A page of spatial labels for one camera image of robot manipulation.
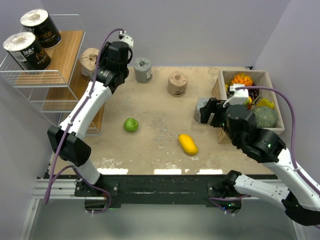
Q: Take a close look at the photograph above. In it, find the wicker basket with liner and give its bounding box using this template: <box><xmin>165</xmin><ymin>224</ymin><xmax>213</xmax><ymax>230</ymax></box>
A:
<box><xmin>212</xmin><ymin>69</ymin><xmax>285</xmax><ymax>135</ymax></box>

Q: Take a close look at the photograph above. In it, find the yellow mango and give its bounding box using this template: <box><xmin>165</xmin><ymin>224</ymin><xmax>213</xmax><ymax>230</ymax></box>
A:
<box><xmin>178</xmin><ymin>134</ymin><xmax>198</xmax><ymax>155</ymax></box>

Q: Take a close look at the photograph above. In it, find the dark purple grapes toy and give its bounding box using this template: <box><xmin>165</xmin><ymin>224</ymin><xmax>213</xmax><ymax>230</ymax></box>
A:
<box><xmin>248</xmin><ymin>89</ymin><xmax>260</xmax><ymax>101</ymax></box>

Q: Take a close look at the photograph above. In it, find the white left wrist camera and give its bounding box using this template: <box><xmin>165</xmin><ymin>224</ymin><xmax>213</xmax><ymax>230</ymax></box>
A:
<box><xmin>118</xmin><ymin>30</ymin><xmax>134</xmax><ymax>48</ymax></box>

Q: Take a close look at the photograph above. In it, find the grey paper towel roll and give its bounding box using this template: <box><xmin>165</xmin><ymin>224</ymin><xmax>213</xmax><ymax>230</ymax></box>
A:
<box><xmin>133</xmin><ymin>57</ymin><xmax>153</xmax><ymax>84</ymax></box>
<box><xmin>193</xmin><ymin>97</ymin><xmax>213</xmax><ymax>123</ymax></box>

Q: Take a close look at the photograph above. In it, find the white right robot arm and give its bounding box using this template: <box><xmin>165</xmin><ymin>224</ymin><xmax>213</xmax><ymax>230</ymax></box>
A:
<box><xmin>199</xmin><ymin>98</ymin><xmax>320</xmax><ymax>228</ymax></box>

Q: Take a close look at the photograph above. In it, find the green melon toy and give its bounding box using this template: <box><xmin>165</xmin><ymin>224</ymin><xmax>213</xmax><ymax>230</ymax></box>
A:
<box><xmin>252</xmin><ymin>106</ymin><xmax>278</xmax><ymax>128</ymax></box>

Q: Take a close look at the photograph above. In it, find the yellow pepper toy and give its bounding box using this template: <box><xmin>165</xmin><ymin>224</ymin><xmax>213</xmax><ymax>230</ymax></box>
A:
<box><xmin>256</xmin><ymin>98</ymin><xmax>275</xmax><ymax>109</ymax></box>

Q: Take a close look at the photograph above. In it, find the white wire wooden shelf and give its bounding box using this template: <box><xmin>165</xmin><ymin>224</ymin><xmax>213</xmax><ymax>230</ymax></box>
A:
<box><xmin>0</xmin><ymin>14</ymin><xmax>90</xmax><ymax>126</ymax></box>

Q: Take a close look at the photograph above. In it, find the orange pineapple toy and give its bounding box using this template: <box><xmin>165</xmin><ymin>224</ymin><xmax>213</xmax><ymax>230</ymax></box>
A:
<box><xmin>231</xmin><ymin>73</ymin><xmax>253</xmax><ymax>87</ymax></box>

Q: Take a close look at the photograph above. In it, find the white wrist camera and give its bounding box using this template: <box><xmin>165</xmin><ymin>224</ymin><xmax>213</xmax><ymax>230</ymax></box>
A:
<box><xmin>223</xmin><ymin>83</ymin><xmax>249</xmax><ymax>108</ymax></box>
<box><xmin>118</xmin><ymin>30</ymin><xmax>134</xmax><ymax>48</ymax></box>

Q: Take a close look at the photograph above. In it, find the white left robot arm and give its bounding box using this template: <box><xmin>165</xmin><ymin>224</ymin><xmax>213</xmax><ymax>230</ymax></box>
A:
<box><xmin>47</xmin><ymin>38</ymin><xmax>134</xmax><ymax>196</ymax></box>

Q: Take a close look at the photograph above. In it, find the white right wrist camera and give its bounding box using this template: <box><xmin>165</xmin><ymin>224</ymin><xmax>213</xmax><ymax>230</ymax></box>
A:
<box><xmin>223</xmin><ymin>83</ymin><xmax>249</xmax><ymax>108</ymax></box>

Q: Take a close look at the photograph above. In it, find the aluminium rail frame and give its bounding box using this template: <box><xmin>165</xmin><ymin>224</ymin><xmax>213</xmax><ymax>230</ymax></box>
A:
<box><xmin>19</xmin><ymin>178</ymin><xmax>108</xmax><ymax>240</ymax></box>

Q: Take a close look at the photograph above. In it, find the black paper towel roll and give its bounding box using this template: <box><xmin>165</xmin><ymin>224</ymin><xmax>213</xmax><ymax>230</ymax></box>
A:
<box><xmin>20</xmin><ymin>9</ymin><xmax>62</xmax><ymax>49</ymax></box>
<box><xmin>2</xmin><ymin>32</ymin><xmax>52</xmax><ymax>71</ymax></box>

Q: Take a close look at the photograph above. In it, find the brown paper towel roll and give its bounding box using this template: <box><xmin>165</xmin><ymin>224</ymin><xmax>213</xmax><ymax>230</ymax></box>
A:
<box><xmin>79</xmin><ymin>48</ymin><xmax>99</xmax><ymax>79</ymax></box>
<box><xmin>167</xmin><ymin>71</ymin><xmax>188</xmax><ymax>97</ymax></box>

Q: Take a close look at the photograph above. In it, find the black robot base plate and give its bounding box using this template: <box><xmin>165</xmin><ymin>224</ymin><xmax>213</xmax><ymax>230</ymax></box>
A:
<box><xmin>74</xmin><ymin>174</ymin><xmax>241</xmax><ymax>210</ymax></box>

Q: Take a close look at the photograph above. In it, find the green guava fruit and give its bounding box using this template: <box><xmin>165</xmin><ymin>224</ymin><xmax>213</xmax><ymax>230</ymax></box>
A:
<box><xmin>123</xmin><ymin>118</ymin><xmax>139</xmax><ymax>133</ymax></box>

